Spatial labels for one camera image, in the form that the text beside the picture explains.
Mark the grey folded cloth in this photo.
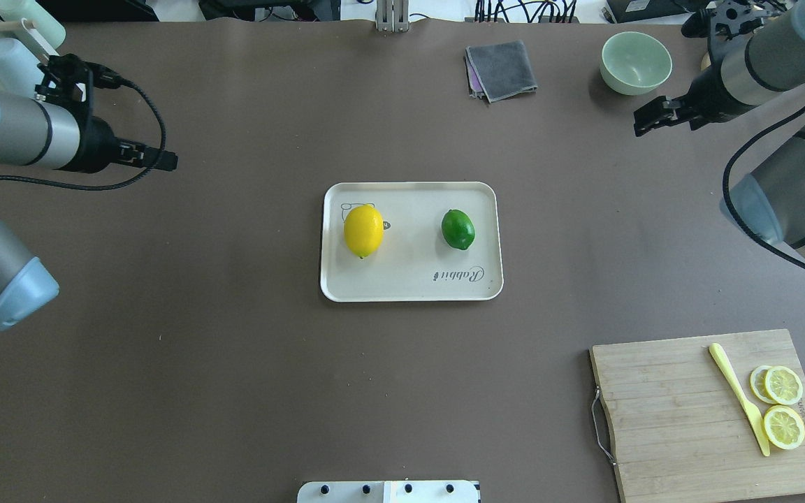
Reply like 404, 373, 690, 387
464, 39, 539, 104

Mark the mint green bowl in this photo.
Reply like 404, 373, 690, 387
600, 31, 673, 96

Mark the green lime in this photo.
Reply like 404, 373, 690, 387
440, 209, 476, 251

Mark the cream rabbit tray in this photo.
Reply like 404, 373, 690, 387
319, 181, 504, 302

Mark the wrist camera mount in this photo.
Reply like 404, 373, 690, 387
675, 1, 787, 41
34, 54, 126, 106

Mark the wooden cutting board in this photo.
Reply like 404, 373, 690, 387
590, 329, 805, 502

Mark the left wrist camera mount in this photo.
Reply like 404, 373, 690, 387
34, 54, 126, 106

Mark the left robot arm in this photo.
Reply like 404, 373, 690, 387
0, 67, 177, 330

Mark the white wire cup rack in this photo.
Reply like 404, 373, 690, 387
0, 20, 59, 66

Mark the aluminium frame post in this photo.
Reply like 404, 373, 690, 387
375, 0, 409, 33

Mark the mint green plastic cup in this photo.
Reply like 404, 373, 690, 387
0, 0, 66, 49

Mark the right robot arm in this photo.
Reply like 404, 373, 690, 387
634, 1, 805, 270

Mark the yellow lemon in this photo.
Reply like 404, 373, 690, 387
344, 205, 384, 258

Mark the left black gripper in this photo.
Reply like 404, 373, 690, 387
71, 117, 178, 174

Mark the white base plate with knobs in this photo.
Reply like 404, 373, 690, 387
296, 479, 482, 502

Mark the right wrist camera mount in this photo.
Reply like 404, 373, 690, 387
675, 1, 787, 41

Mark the lemon slice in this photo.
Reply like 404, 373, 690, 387
748, 365, 804, 407
762, 404, 805, 450

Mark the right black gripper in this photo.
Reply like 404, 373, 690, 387
633, 70, 746, 137

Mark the yellow plastic knife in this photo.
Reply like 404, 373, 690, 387
709, 342, 771, 456

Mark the blue plastic cup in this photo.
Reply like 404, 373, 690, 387
0, 38, 44, 99

